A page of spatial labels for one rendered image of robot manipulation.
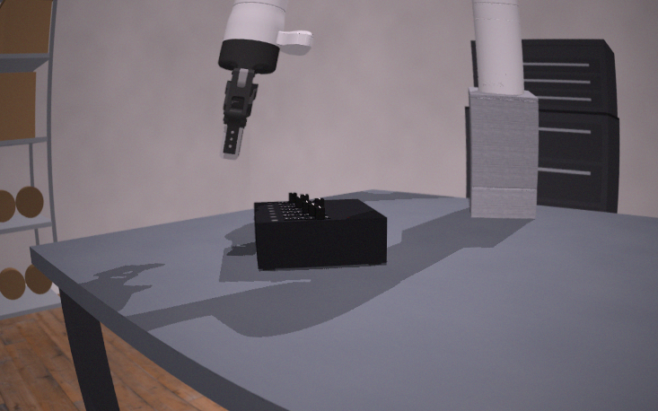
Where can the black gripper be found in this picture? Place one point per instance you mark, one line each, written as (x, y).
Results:
(256, 57)

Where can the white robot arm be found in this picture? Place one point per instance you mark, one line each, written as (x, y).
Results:
(497, 34)

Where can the black lighting desk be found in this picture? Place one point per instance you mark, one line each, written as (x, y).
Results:
(319, 233)

